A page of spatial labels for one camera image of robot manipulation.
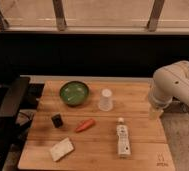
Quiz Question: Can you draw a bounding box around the white ceramic cup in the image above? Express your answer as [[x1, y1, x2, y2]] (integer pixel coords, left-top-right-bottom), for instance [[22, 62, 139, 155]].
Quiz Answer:
[[98, 89, 113, 111]]

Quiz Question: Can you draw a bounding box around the green bowl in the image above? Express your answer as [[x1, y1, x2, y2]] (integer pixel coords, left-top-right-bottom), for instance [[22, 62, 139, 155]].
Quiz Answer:
[[59, 81, 89, 106]]

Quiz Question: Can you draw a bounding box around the wooden cutting board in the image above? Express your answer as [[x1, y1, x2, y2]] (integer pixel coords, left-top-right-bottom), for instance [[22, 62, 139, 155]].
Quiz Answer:
[[18, 81, 175, 171]]

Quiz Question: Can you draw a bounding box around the black office chair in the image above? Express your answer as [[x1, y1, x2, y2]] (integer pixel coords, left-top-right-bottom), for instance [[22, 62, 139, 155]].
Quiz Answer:
[[0, 63, 38, 171]]

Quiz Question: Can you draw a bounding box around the orange carrot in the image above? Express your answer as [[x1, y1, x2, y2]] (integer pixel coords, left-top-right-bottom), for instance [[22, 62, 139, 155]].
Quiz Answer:
[[75, 119, 95, 133]]

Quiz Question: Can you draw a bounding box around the small black cube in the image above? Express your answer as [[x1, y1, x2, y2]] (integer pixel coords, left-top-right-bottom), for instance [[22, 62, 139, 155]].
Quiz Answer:
[[51, 114, 63, 128]]

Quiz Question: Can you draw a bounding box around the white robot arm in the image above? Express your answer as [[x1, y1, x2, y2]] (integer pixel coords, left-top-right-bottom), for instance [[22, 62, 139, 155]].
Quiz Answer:
[[147, 61, 189, 120]]

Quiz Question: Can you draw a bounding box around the white tube bottle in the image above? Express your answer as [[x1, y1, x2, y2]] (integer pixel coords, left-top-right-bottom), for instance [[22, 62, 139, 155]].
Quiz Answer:
[[116, 117, 131, 158]]

